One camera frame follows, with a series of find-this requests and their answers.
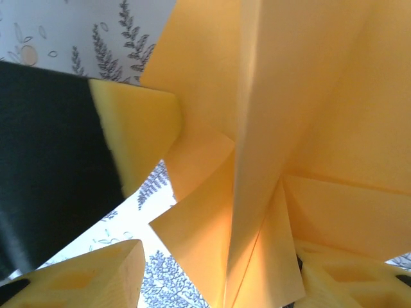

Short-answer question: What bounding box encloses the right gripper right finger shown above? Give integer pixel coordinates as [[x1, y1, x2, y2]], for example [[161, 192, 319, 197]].
[[297, 240, 411, 308]]

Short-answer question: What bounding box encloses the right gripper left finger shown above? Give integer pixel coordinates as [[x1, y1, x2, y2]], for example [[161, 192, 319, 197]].
[[0, 239, 144, 308]]

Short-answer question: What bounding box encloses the floral patterned table cover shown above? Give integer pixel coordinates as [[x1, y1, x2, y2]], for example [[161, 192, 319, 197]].
[[0, 0, 411, 308]]

